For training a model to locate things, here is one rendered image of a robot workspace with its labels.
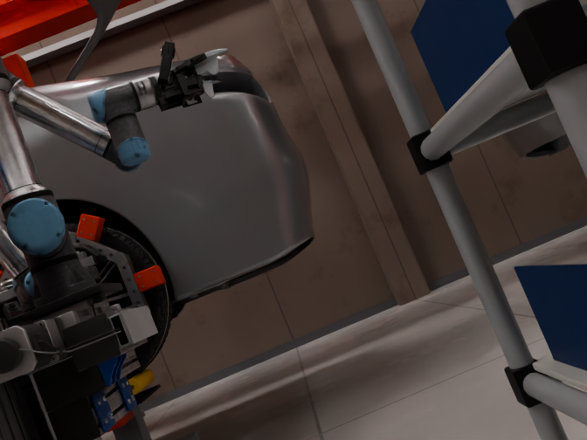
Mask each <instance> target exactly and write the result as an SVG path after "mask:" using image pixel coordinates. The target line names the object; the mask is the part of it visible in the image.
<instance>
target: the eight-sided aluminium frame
mask: <svg viewBox="0 0 587 440"><path fill-rule="evenodd" d="M68 232H69V235H70V237H71V240H72V241H73V245H74V246H76V245H78V244H86V245H89V246H91V247H93V248H94V249H95V250H96V251H98V252H99V253H100V254H101V255H103V256H106V257H107V260H110V261H112V262H114V263H116V264H117V266H118V268H119V271H120V274H121V277H122V279H123V282H124V284H125V286H126V288H127V291H128V295H129V298H130V299H131V302H132V304H133V305H135V306H139V307H141V306H148V302H147V300H146V298H145V295H144V293H143V292H140V291H139V289H138V286H137V284H136V282H135V278H134V274H135V269H134V267H133V265H132V263H133V262H132V261H131V259H130V257H129V255H127V254H125V253H123V252H122V251H117V250H115V249H113V248H110V247H108V246H105V245H104V244H100V243H98V242H95V241H91V240H88V239H85V238H83V237H77V235H76V234H77V233H75V232H70V231H68ZM11 278H12V276H11V275H10V274H9V273H8V272H7V271H6V270H5V269H4V272H3V275H2V277H1V279H0V283H1V282H4V281H5V280H8V279H11ZM148 309H149V310H150V308H149V306H148ZM150 312H151V311H150ZM7 328H10V326H9V323H8V319H7V318H5V319H3V320H0V329H1V330H2V331H3V330H5V329H7Z"/></svg>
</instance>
